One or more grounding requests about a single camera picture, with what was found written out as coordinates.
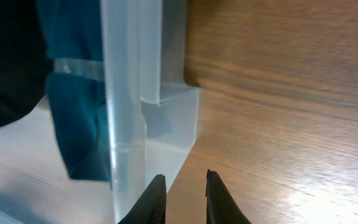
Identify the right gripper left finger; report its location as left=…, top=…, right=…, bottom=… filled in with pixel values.
left=119, top=174, right=167, bottom=224

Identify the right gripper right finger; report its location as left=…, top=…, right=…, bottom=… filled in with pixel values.
left=206, top=169, right=251, bottom=224

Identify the blue garment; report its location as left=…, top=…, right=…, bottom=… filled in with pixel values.
left=35, top=0, right=111, bottom=182

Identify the black garment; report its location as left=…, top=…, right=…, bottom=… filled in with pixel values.
left=0, top=0, right=52, bottom=127

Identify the clear plastic storage bin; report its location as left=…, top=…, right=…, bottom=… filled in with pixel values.
left=0, top=0, right=201, bottom=223

